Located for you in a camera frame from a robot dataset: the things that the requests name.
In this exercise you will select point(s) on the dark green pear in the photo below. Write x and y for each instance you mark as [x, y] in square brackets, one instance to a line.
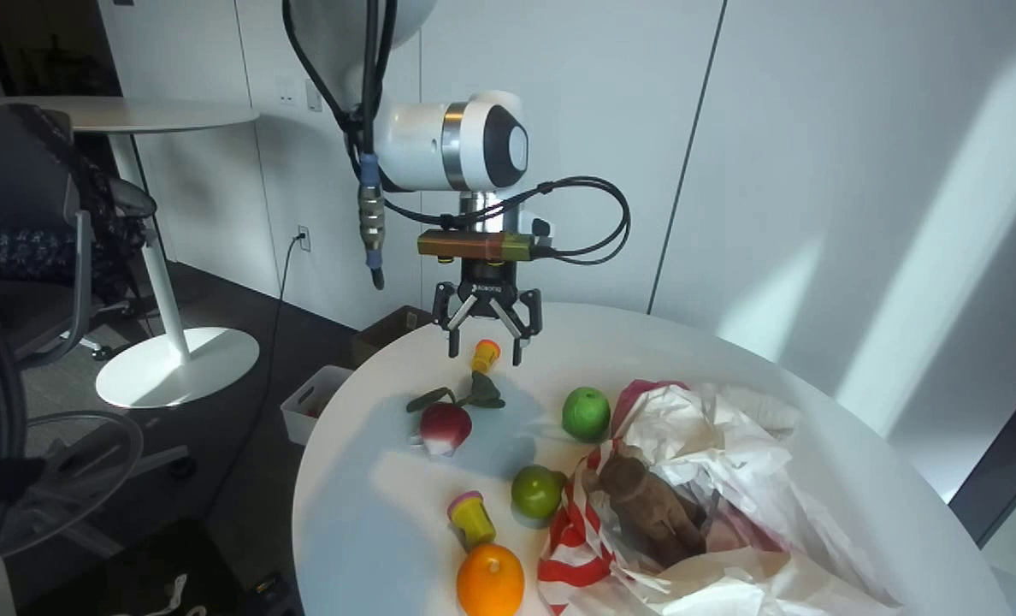
[538, 495]

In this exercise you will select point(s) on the white waste bin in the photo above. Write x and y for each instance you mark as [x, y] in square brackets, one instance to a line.
[316, 402]

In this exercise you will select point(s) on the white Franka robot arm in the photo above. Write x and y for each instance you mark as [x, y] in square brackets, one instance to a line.
[440, 143]

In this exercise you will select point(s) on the wall power outlet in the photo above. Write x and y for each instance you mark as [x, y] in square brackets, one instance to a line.
[302, 240]

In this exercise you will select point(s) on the small yellow orange toy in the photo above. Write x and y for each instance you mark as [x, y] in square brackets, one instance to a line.
[485, 356]

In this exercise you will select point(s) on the white wall switch plate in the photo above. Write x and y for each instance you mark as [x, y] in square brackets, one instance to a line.
[312, 98]

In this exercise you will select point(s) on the dark office chair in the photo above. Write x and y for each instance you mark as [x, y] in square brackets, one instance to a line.
[29, 227]

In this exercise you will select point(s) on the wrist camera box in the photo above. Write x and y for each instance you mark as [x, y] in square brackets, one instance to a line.
[485, 243]

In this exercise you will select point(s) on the white pedestal table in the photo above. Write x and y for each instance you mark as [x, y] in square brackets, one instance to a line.
[177, 363]

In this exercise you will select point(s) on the orange fruit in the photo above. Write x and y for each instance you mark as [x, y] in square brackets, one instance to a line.
[491, 582]

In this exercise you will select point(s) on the bright green apple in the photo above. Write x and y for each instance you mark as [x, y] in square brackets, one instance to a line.
[587, 411]

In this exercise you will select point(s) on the red turnip plushie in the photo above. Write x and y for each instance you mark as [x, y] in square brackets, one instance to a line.
[445, 425]

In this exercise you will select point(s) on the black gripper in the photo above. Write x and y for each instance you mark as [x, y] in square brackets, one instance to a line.
[489, 287]

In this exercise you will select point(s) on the white red plastic bag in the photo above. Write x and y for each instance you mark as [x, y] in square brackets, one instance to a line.
[735, 501]

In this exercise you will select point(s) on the brown moose plush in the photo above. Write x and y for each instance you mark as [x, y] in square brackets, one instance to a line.
[656, 514]

